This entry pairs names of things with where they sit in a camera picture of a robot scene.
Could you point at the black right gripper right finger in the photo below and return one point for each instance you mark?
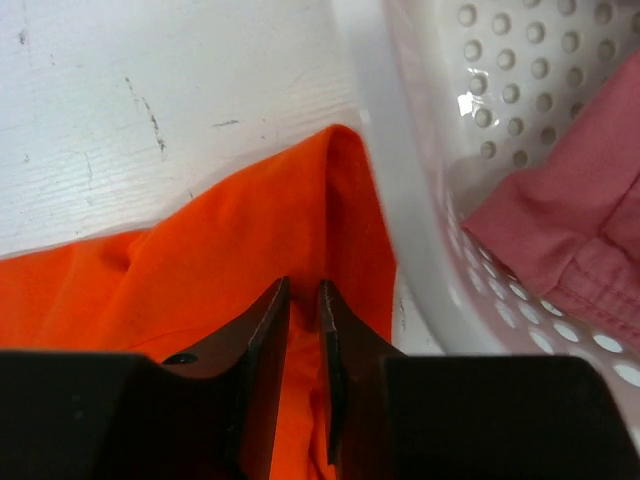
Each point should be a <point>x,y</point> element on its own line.
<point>394,416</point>

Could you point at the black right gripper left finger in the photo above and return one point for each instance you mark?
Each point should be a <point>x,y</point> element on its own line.
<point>208,411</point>

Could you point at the orange t shirt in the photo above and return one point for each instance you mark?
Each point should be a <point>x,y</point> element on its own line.
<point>308,213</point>

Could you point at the pink t shirt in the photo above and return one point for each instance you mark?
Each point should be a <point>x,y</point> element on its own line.
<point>569,229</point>

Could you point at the white perforated laundry basket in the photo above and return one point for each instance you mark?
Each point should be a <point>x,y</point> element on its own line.
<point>454,96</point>

